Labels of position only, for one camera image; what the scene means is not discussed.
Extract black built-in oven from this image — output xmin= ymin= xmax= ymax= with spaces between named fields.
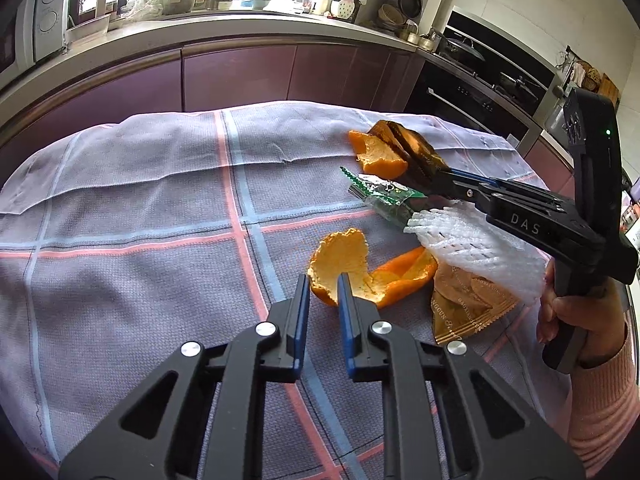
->
xmin=405 ymin=55 xmax=546 ymax=156

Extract black range hood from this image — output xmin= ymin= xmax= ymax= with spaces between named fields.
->
xmin=445 ymin=7 xmax=558 ymax=96

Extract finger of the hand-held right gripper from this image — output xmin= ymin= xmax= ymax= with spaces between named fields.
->
xmin=442 ymin=167 xmax=516 ymax=191
xmin=420 ymin=171 xmax=495 ymax=209

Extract large white foam net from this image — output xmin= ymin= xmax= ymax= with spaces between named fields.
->
xmin=404 ymin=199 xmax=548 ymax=307

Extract dark brown shiny wrapper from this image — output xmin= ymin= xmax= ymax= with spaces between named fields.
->
xmin=367 ymin=120 xmax=448 ymax=193

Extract black wok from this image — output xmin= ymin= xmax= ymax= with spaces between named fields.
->
xmin=495 ymin=72 xmax=546 ymax=101

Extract crumpled clear plastic bags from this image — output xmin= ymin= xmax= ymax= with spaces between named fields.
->
xmin=122 ymin=0 xmax=166 ymax=18

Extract person's right hand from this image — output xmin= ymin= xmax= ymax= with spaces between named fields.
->
xmin=535 ymin=260 xmax=628 ymax=368

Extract black pot with lid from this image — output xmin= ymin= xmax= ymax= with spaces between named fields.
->
xmin=440 ymin=35 xmax=488 ymax=68

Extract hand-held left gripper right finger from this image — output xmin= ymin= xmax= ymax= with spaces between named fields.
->
xmin=337 ymin=271 xmax=587 ymax=480

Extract large orange peel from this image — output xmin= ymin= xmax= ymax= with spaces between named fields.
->
xmin=307 ymin=228 xmax=439 ymax=309

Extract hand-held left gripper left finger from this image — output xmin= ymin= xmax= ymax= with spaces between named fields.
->
xmin=59 ymin=274 xmax=312 ymax=480

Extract purple kitchen base cabinet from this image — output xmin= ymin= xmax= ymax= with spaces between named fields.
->
xmin=0 ymin=35 xmax=426 ymax=171

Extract gold patterned wrapper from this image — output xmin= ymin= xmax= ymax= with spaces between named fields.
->
xmin=431 ymin=262 xmax=522 ymax=346

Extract grey checked tablecloth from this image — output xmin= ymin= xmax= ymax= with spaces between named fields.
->
xmin=0 ymin=101 xmax=576 ymax=480

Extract white microwave oven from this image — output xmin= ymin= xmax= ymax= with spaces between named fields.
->
xmin=0 ymin=0 xmax=73 ymax=76

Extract person's right forearm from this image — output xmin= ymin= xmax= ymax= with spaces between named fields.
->
xmin=567 ymin=320 xmax=640 ymax=478

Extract woven basket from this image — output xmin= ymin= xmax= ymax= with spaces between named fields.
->
xmin=378 ymin=4 xmax=407 ymax=26

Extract clear glass food container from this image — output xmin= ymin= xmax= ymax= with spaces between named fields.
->
xmin=65 ymin=14 xmax=111 ymax=48

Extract small orange peel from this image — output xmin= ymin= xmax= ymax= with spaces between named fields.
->
xmin=348 ymin=130 xmax=407 ymax=181

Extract green clear plastic wrapper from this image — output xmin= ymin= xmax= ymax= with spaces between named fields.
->
xmin=340 ymin=166 xmax=426 ymax=233

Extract brown wooden board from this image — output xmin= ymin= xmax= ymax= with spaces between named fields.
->
xmin=597 ymin=75 xmax=621 ymax=106

